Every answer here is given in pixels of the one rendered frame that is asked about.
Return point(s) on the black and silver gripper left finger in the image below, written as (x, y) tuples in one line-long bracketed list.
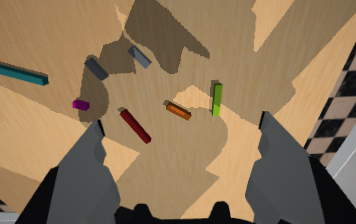
[(79, 190)]

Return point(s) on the turquoise rod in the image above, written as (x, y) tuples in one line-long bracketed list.
[(23, 75)]

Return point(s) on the grey rod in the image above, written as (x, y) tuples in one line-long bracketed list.
[(96, 69), (139, 56)]

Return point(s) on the magenta rod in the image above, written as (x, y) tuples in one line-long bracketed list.
[(82, 105)]

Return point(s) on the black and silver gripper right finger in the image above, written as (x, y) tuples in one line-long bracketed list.
[(289, 186)]

